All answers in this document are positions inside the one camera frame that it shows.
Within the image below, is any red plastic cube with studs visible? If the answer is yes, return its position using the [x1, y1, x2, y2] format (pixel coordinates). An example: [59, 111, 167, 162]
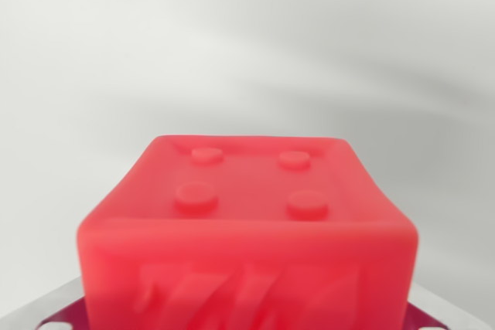
[75, 133, 420, 330]

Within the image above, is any black-padded metal gripper left finger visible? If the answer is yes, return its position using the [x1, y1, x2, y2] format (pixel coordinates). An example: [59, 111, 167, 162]
[5, 277, 88, 330]

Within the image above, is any black-padded metal gripper right finger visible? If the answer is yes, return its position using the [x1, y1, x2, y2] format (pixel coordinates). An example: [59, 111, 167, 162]
[405, 291, 489, 330]

